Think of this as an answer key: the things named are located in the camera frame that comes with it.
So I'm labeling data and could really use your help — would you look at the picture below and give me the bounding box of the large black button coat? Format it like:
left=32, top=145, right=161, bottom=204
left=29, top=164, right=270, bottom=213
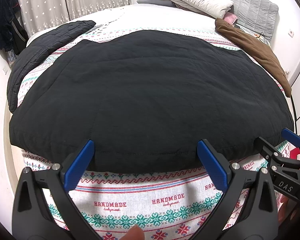
left=10, top=30, right=294, bottom=173

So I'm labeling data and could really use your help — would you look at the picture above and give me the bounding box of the person's right hand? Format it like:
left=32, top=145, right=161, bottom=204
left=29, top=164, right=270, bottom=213
left=278, top=196, right=300, bottom=226

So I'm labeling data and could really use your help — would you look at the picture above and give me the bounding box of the person's left hand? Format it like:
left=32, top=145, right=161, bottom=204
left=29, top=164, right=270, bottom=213
left=120, top=225, right=145, bottom=240

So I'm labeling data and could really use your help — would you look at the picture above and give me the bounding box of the brown folded garment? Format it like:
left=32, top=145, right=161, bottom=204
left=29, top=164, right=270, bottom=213
left=215, top=18, right=292, bottom=98

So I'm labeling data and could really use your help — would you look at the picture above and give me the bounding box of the grey quilted headboard cushion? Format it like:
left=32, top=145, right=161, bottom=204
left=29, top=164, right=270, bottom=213
left=230, top=0, right=279, bottom=42

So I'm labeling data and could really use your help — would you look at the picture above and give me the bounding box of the black quilted jacket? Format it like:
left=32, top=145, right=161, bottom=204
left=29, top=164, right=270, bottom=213
left=7, top=20, right=96, bottom=113

